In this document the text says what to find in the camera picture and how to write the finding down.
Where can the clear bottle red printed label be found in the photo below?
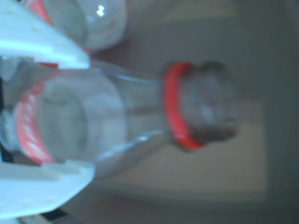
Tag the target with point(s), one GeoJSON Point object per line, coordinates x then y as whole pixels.
{"type": "Point", "coordinates": [98, 28]}

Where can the clear bottle Coca-Cola script label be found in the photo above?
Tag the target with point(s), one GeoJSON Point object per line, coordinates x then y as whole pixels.
{"type": "Point", "coordinates": [105, 112]}

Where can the grey cardboard box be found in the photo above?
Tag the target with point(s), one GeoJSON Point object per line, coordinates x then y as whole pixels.
{"type": "Point", "coordinates": [257, 163]}

